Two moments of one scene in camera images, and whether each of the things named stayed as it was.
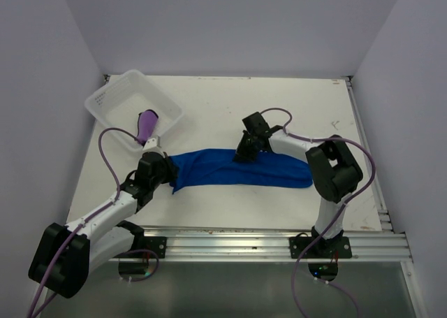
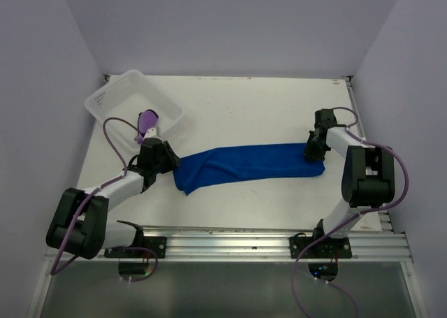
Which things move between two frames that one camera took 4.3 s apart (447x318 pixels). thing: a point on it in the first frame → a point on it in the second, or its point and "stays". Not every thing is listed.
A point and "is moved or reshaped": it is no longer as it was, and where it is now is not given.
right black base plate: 321,247 stays
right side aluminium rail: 383,211 stays
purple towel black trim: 147,121 stays
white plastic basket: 119,105 stays
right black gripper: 242,154 → 309,155
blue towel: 218,166 is moved or reshaped
